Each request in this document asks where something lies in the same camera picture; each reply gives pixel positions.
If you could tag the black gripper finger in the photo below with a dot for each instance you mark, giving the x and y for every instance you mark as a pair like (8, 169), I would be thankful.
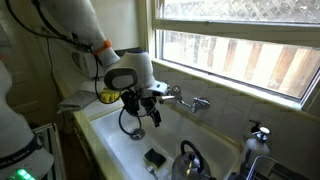
(153, 112)
(131, 104)

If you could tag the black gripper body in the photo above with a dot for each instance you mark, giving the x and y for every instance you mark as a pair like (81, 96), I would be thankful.
(158, 88)

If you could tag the black yellow sponge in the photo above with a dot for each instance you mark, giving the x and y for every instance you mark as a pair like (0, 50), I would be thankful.
(155, 158)

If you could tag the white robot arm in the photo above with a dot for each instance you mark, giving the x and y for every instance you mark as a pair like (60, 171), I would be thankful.
(22, 155)

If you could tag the sink drain strainer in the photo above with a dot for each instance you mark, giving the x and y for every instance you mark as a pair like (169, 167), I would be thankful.
(137, 134)

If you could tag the white kitchen sink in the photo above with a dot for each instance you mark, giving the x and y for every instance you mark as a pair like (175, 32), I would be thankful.
(114, 130)

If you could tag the grey folded cloth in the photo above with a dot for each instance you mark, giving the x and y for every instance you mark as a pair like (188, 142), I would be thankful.
(76, 101)

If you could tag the white countertop appliance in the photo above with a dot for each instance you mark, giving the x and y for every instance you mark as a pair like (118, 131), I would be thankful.
(86, 64)

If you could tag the metal spoon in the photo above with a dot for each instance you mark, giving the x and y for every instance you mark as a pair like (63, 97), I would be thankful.
(151, 170)

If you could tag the white upper cabinet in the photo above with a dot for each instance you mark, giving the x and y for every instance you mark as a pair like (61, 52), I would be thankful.
(118, 20)

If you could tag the white soap pump bottle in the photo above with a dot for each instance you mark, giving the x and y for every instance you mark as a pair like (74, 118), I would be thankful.
(255, 146)

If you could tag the dish drying rack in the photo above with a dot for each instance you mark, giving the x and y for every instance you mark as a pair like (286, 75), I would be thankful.
(265, 168)

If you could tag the steel kettle black handle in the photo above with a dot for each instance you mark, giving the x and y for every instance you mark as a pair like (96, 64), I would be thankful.
(190, 165)

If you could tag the window with white frame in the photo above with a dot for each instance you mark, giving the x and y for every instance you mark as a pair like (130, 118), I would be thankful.
(271, 46)

